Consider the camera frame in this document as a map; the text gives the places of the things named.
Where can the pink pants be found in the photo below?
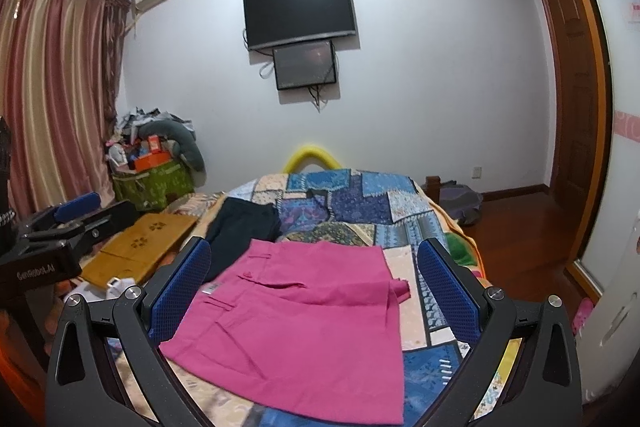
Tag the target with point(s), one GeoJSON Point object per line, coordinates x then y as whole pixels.
{"type": "Point", "coordinates": [309, 329]}

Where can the small black wall monitor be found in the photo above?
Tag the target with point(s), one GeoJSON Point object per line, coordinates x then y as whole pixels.
{"type": "Point", "coordinates": [304, 65]}

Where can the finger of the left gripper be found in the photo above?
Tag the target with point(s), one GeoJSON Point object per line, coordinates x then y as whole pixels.
{"type": "Point", "coordinates": [66, 212]}
{"type": "Point", "coordinates": [77, 236]}

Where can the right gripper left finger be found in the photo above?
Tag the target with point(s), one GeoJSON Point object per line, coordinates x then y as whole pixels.
{"type": "Point", "coordinates": [151, 317]}

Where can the orange box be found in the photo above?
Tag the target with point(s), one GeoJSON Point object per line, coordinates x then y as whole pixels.
{"type": "Point", "coordinates": [151, 160]}

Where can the green orange blanket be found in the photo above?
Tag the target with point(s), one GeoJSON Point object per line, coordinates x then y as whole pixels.
{"type": "Point", "coordinates": [462, 248]}

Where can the patchwork patterned bedspread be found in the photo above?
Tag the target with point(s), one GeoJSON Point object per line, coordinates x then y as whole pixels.
{"type": "Point", "coordinates": [351, 208]}

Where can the wooden bed post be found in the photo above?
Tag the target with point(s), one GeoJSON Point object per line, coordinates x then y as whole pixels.
{"type": "Point", "coordinates": [432, 187]}

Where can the pink striped curtain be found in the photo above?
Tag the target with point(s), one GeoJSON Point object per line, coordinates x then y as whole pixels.
{"type": "Point", "coordinates": [60, 68]}

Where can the grey bag on floor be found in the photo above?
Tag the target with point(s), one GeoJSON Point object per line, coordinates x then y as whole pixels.
{"type": "Point", "coordinates": [461, 203]}

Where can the dark navy folded garment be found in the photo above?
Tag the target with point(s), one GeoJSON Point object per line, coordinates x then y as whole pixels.
{"type": "Point", "coordinates": [237, 223]}

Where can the yellow foam tube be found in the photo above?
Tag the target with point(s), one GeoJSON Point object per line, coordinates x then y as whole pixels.
{"type": "Point", "coordinates": [308, 153]}

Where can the wall power socket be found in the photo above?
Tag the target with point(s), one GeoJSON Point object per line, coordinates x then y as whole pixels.
{"type": "Point", "coordinates": [477, 172]}

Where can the large black wall television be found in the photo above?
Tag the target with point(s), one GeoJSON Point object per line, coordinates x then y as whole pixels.
{"type": "Point", "coordinates": [270, 23]}

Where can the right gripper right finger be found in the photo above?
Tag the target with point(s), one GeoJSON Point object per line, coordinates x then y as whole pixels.
{"type": "Point", "coordinates": [475, 318]}

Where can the brown wooden door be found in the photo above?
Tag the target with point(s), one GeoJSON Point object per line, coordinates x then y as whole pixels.
{"type": "Point", "coordinates": [583, 105]}

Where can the grey neck pillow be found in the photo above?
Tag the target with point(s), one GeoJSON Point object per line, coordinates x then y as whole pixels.
{"type": "Point", "coordinates": [170, 130]}

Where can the white cabinet with stickers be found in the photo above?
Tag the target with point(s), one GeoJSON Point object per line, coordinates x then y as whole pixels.
{"type": "Point", "coordinates": [608, 342]}

